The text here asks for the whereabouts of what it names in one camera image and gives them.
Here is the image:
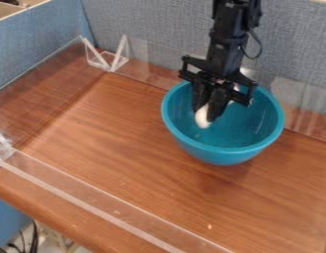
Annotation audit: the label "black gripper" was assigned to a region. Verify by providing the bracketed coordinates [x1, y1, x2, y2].
[178, 44, 257, 122]

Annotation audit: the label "white mushroom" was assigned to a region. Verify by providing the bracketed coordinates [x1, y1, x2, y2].
[192, 98, 234, 129]

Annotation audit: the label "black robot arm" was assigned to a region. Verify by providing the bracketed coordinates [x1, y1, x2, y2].
[178, 0, 262, 123]

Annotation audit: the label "blue plastic bowl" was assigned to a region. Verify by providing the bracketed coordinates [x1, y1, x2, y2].
[161, 81, 284, 166]

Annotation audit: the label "clear acrylic back barrier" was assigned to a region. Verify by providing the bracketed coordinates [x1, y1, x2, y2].
[117, 35, 326, 141]

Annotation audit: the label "clear acrylic barrier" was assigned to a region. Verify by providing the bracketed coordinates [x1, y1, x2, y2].
[0, 132, 233, 253]
[117, 35, 326, 141]

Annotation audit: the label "clear acrylic front barrier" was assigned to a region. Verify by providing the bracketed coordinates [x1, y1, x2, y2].
[0, 132, 233, 253]

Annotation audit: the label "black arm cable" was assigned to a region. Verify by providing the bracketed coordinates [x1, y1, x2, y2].
[240, 29, 264, 61]

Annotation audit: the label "clear acrylic corner bracket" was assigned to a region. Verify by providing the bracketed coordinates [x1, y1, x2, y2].
[81, 36, 130, 72]

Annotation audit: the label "black floor cables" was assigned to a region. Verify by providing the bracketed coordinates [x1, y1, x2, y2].
[0, 219, 41, 253]

